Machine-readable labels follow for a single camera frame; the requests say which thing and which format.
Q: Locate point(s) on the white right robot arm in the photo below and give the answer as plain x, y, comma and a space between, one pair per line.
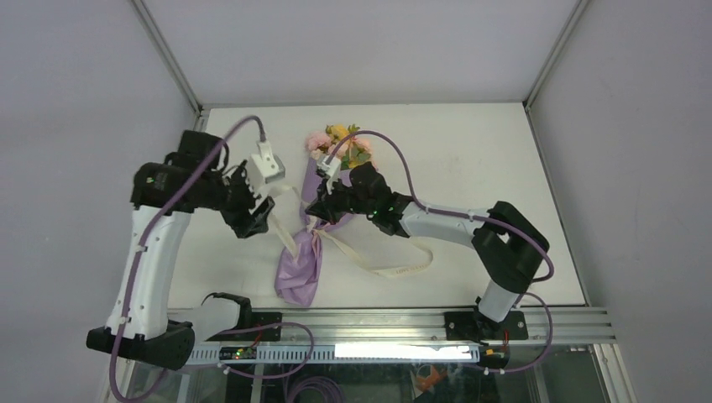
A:
510, 248

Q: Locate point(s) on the purple wrapping paper sheet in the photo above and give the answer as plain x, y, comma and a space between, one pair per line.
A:
299, 267

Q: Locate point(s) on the peach fake rose stem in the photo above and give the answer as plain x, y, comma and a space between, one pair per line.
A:
359, 152

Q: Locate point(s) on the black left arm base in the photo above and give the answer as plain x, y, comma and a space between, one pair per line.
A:
250, 325

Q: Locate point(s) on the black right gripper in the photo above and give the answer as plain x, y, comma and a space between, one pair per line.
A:
323, 206

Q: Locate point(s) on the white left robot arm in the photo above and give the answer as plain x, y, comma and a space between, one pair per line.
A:
139, 326

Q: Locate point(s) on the white slotted cable duct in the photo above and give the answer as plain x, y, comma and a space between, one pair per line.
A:
339, 353

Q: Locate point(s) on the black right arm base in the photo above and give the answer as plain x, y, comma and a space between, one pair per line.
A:
475, 327

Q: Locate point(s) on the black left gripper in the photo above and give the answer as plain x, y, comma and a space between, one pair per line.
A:
243, 218

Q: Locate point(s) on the aluminium mounting rail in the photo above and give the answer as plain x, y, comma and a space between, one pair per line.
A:
562, 325

